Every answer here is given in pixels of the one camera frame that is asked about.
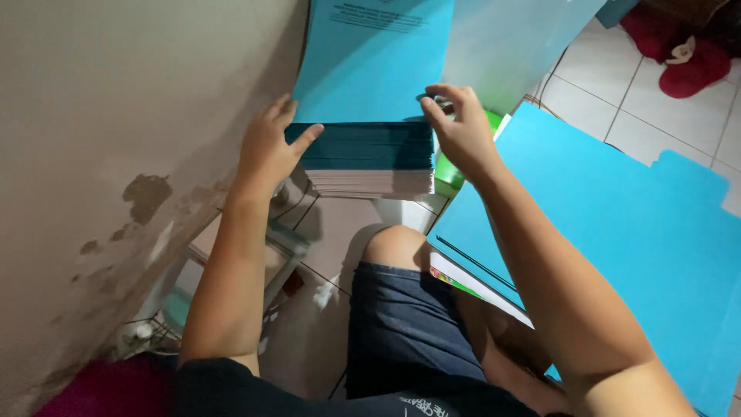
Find person's left hand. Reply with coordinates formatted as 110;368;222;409
228;93;325;199

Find person's right hand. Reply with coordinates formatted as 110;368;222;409
418;83;506;184

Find white crumpled paper scrap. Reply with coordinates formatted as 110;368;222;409
311;274;341;309

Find magenta cushion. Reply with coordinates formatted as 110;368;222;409
34;352;181;417

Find black shirt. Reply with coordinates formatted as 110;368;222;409
173;357;542;417

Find heap of flat blue sheets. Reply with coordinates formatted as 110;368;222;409
427;101;741;417

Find blue printed folder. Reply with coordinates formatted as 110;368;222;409
291;0;456;124

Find stack of blue folders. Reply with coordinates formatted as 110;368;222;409
284;119;436;201

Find dark blue shorts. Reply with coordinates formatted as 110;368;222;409
345;261;488;402

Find green plastic stool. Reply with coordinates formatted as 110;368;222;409
433;109;504;199

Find person's left leg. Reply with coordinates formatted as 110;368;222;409
361;224;434;274

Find translucent plastic sheet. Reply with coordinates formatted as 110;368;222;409
441;0;609;117

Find colourful printed sheet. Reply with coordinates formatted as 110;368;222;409
430;265;482;300

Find teal box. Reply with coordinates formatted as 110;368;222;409
595;0;640;30

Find white paper sheet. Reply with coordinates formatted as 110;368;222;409
430;250;535;330

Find person's leg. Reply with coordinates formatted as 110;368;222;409
452;288;574;417
361;224;434;274

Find person's right leg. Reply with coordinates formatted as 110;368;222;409
452;288;574;417

